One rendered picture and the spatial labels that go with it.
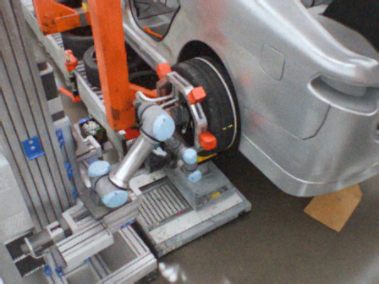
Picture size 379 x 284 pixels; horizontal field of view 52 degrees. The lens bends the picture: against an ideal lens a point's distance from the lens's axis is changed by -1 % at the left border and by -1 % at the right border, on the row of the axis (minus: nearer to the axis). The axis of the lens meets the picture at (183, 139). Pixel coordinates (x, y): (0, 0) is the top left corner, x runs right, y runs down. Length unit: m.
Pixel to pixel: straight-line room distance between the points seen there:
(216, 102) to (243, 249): 1.13
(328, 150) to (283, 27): 0.62
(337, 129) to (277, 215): 1.40
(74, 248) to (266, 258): 1.42
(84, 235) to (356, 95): 1.52
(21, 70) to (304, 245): 2.25
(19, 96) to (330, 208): 2.47
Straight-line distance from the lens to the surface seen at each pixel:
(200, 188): 2.98
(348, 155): 2.06
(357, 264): 3.11
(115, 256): 2.68
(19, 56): 1.71
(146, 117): 1.83
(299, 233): 3.12
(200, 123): 2.38
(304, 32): 1.89
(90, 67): 3.96
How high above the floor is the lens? 2.44
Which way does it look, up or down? 41 degrees down
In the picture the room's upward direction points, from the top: straight up
